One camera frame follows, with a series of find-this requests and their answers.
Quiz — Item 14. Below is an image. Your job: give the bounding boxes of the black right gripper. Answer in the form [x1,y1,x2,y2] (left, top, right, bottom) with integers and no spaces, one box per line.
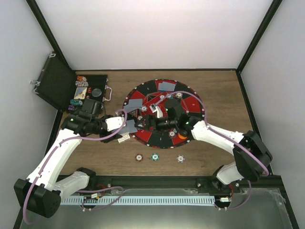
[135,114,178,135]

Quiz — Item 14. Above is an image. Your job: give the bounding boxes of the purple white chip stack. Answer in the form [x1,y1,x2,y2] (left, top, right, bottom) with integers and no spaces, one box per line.
[176,155,185,163]

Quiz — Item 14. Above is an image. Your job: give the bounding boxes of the dealt blue card top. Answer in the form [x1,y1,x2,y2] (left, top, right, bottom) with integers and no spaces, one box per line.
[158,82,176,92]

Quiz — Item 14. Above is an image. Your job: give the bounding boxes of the blue green chip stack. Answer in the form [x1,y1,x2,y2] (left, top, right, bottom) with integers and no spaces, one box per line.
[151,154,160,161]

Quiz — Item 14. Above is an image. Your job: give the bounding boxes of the dealt blue card seat four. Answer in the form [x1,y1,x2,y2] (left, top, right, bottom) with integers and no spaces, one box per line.
[128,99,143,107]

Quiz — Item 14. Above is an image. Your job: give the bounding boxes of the orange black chip stack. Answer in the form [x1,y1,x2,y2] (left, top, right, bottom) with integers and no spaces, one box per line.
[135,154,143,162]

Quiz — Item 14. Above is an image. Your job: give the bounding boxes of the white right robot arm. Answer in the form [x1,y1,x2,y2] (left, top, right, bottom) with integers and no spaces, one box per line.
[143,99,273,192]

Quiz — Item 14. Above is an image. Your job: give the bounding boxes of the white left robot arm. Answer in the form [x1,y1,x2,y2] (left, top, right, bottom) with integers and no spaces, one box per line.
[14,99,127,224]

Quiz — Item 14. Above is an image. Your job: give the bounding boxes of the green chips inside case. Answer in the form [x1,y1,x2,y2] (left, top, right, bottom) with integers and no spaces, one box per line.
[67,99,83,113]

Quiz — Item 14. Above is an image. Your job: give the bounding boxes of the round red black poker mat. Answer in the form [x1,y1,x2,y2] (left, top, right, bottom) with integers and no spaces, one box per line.
[123,79,205,149]

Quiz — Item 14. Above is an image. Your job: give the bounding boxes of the round dealer button in case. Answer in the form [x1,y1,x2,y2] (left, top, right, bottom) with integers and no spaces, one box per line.
[91,88,102,97]

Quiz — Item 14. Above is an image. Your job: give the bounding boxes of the card pack inside case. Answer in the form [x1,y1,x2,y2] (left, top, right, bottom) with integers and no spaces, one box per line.
[73,87,87,100]

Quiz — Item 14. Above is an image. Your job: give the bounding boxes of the black poker chip case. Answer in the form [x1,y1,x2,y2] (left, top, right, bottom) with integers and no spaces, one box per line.
[30,52,111,112]

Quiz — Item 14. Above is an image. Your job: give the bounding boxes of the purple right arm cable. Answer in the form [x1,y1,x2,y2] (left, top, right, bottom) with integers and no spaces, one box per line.
[152,91,269,211]

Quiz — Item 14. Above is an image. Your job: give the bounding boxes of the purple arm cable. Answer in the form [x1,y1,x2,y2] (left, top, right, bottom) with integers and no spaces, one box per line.
[22,108,128,225]
[152,91,269,211]

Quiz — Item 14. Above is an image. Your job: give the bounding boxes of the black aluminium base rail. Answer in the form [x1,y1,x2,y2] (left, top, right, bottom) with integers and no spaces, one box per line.
[28,175,284,194]

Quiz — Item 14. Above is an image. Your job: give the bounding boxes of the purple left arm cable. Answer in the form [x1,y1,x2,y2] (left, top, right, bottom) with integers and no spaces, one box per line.
[22,108,128,225]

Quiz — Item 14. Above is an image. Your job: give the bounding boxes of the light blue slotted cable duct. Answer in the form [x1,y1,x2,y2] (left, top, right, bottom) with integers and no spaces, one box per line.
[61,196,215,206]

